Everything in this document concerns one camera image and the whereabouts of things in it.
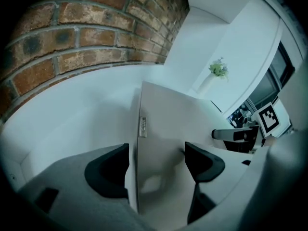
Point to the beige cardboard box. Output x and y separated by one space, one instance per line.
168 119

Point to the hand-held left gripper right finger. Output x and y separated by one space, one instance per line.
207 165

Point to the white vase with flowers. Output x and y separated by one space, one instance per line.
217 68

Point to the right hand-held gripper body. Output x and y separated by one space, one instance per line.
268 120

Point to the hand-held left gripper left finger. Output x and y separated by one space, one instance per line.
72 189

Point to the dark framed window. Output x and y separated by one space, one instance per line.
264 93

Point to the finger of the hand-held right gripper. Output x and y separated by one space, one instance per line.
222 133

